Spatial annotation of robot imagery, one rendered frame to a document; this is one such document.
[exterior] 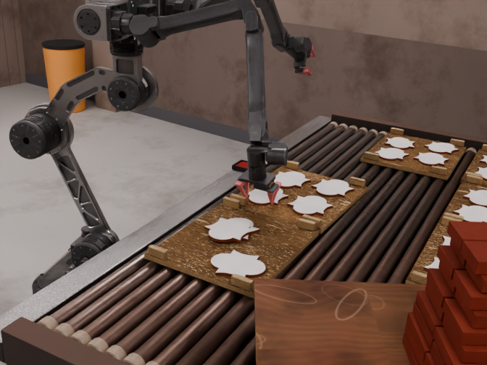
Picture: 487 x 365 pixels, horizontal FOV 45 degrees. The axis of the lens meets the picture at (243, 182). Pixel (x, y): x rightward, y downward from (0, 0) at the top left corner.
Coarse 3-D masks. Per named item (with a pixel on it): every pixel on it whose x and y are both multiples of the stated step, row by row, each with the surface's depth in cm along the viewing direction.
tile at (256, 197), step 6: (252, 192) 203; (258, 192) 203; (264, 192) 203; (282, 192) 204; (252, 198) 198; (258, 198) 198; (264, 198) 198; (276, 198) 198; (282, 198) 200; (258, 204) 195; (264, 204) 195; (276, 204) 196
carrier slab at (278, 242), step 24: (216, 216) 187; (240, 216) 188; (264, 216) 188; (168, 240) 171; (192, 240) 171; (264, 240) 173; (288, 240) 174; (312, 240) 178; (168, 264) 160; (192, 264) 159; (240, 288) 150
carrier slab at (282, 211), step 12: (288, 168) 227; (312, 180) 217; (288, 192) 206; (300, 192) 207; (312, 192) 207; (360, 192) 209; (252, 204) 196; (336, 204) 199; (348, 204) 199; (276, 216) 189; (288, 216) 189; (300, 216) 189; (312, 216) 190; (324, 216) 190; (336, 216) 191; (324, 228) 183
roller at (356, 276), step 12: (420, 180) 226; (432, 180) 233; (420, 192) 217; (408, 204) 205; (396, 216) 196; (408, 216) 203; (384, 228) 189; (396, 228) 190; (384, 240) 180; (372, 252) 173; (360, 264) 166; (372, 264) 169; (360, 276) 161
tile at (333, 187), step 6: (324, 180) 215; (330, 180) 215; (336, 180) 215; (342, 180) 216; (312, 186) 210; (318, 186) 210; (324, 186) 210; (330, 186) 210; (336, 186) 210; (342, 186) 211; (348, 186) 211; (318, 192) 205; (324, 192) 205; (330, 192) 205; (336, 192) 206; (342, 192) 206; (348, 192) 208
